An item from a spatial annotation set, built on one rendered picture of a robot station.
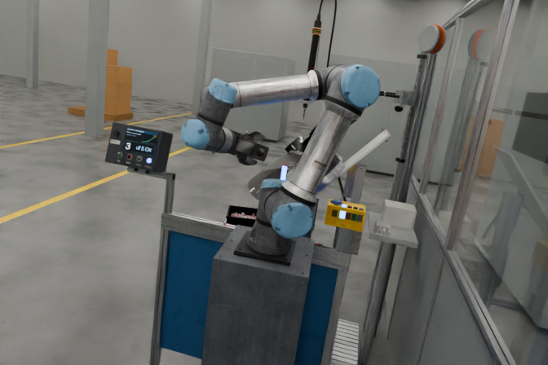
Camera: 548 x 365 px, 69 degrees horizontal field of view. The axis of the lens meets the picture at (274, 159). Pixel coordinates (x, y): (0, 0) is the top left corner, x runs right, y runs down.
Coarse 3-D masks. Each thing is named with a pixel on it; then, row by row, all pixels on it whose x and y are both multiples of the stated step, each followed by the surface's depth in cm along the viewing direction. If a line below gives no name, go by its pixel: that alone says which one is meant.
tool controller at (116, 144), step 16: (112, 128) 185; (128, 128) 184; (144, 128) 182; (112, 144) 185; (144, 144) 181; (160, 144) 180; (112, 160) 184; (128, 160) 182; (144, 160) 181; (160, 160) 183
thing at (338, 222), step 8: (328, 208) 168; (336, 208) 167; (344, 208) 166; (352, 208) 168; (328, 216) 169; (328, 224) 169; (336, 224) 168; (344, 224) 168; (352, 224) 167; (360, 224) 166
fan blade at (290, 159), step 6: (282, 156) 201; (288, 156) 200; (294, 156) 200; (300, 156) 201; (276, 162) 195; (282, 162) 192; (288, 162) 191; (294, 162) 191; (270, 168) 190; (276, 168) 187
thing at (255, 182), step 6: (258, 174) 224; (264, 174) 219; (270, 174) 217; (276, 174) 215; (252, 180) 224; (258, 180) 220; (252, 186) 220; (258, 186) 216; (252, 192) 216; (258, 198) 209
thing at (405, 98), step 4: (396, 92) 226; (400, 92) 222; (404, 92) 220; (408, 92) 221; (412, 92) 222; (416, 92) 225; (400, 96) 222; (404, 96) 221; (408, 96) 222; (412, 96) 223; (416, 96) 225; (396, 100) 225; (400, 100) 222; (404, 100) 222; (408, 100) 222; (412, 100) 223; (408, 104) 229; (412, 104) 224
